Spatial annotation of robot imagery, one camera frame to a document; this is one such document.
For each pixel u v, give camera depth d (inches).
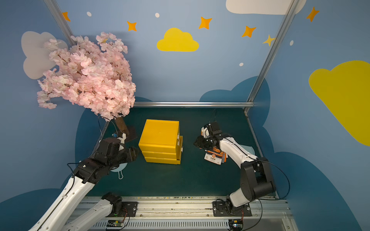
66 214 16.5
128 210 29.4
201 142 31.1
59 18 28.4
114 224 28.3
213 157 36.6
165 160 34.5
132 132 39.9
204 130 33.1
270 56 34.7
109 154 20.9
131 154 25.0
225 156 37.5
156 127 32.3
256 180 17.4
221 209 29.4
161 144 29.6
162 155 31.8
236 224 28.8
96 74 19.9
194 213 29.2
